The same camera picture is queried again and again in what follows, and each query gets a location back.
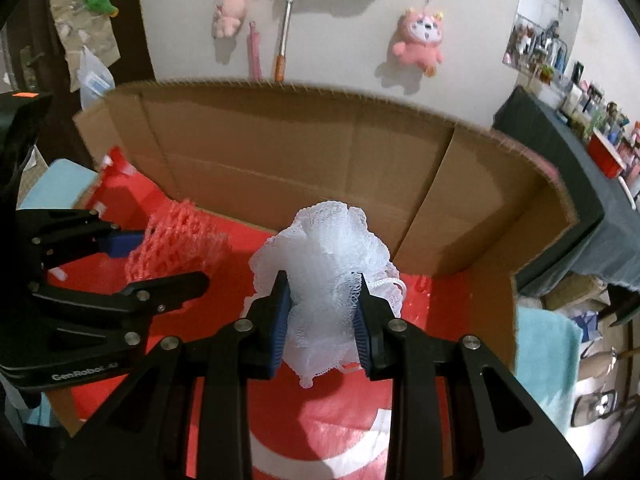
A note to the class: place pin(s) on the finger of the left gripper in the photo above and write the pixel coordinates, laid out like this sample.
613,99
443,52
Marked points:
67,312
61,236

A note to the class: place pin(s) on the dark grey covered side table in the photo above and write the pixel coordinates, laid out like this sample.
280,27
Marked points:
605,241

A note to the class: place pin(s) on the pink stick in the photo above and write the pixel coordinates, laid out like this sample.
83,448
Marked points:
253,47

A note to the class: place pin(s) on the pale pink plush toy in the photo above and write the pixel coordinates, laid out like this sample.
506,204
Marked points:
229,16

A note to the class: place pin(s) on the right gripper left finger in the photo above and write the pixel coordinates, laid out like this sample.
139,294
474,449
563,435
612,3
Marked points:
141,431

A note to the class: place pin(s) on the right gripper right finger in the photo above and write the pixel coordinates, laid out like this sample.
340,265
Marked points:
459,390

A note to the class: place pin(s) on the red foam net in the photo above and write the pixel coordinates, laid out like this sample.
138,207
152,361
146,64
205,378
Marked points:
179,238

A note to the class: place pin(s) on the white mesh bath pouf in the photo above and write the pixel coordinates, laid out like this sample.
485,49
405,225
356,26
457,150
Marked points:
327,252

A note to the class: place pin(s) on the red basin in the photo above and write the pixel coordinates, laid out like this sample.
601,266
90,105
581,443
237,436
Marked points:
605,155

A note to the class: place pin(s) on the brown cardboard box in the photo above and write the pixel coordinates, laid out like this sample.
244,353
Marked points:
445,196

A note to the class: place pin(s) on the silver orange mop handle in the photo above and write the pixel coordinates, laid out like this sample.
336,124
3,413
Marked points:
279,65

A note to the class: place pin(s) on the white plastic bag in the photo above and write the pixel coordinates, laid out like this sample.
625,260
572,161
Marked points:
94,78

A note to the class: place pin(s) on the red bag box liner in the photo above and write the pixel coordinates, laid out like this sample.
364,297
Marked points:
339,427

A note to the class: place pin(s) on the pink plush toy right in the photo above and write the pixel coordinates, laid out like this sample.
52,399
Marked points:
420,37

